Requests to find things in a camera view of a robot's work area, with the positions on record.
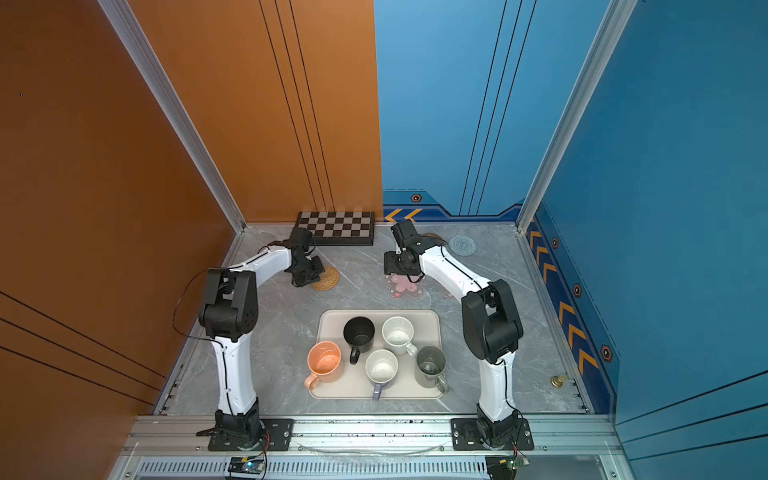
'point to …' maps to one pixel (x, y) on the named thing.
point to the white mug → (398, 334)
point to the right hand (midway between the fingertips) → (391, 266)
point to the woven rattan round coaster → (329, 279)
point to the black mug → (359, 333)
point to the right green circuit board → (514, 463)
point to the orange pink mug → (323, 359)
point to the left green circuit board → (246, 465)
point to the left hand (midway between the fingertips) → (323, 273)
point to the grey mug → (430, 366)
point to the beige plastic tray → (354, 383)
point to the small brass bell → (557, 380)
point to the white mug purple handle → (381, 366)
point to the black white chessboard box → (332, 228)
